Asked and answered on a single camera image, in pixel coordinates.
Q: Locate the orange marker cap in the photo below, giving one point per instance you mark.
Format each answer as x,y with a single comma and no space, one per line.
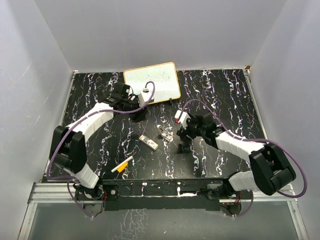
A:
122,167

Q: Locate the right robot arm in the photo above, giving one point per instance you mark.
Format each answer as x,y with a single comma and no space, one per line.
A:
270,169

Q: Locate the white staple box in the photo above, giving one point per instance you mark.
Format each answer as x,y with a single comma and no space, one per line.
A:
149,142

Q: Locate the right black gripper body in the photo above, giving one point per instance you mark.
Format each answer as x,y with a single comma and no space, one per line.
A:
192,130

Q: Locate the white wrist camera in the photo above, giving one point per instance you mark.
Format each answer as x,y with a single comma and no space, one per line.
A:
182,118
144,96

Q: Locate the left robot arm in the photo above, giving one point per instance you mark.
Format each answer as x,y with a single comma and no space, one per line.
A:
68,151

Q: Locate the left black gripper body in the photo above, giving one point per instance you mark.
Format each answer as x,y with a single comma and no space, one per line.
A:
130,105

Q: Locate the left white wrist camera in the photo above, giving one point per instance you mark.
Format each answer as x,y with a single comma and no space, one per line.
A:
144,96

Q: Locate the white marker pen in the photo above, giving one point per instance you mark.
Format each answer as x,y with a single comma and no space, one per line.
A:
127,160

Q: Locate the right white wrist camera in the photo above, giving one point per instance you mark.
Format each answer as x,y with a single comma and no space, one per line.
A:
182,118

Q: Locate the black front mounting rail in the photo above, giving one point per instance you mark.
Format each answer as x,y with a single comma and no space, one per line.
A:
157,194

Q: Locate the orange framed whiteboard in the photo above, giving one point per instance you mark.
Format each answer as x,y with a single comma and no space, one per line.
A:
160,79

